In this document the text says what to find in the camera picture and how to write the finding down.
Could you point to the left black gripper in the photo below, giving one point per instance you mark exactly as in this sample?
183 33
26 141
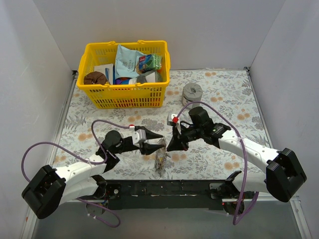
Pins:
141 146

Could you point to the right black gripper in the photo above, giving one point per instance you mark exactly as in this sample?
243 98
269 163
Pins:
179 137

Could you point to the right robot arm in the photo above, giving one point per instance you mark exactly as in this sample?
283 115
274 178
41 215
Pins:
281 172

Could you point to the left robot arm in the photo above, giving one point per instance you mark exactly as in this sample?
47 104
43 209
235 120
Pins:
51 187

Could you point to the floral table mat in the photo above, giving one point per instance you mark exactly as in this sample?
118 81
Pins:
227 95

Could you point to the yellow plastic shopping basket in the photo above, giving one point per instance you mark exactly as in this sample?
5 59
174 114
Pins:
147 95

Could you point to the blue green sponge pack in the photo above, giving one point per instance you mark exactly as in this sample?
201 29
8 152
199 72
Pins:
150 62

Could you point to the light blue chips bag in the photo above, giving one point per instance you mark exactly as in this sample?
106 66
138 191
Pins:
127 62

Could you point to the white blue box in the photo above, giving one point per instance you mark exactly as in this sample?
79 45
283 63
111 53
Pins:
107 70

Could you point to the brown round pouch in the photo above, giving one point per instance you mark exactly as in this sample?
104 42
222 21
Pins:
95 78

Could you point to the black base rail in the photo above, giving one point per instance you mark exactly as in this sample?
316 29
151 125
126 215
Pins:
167 194

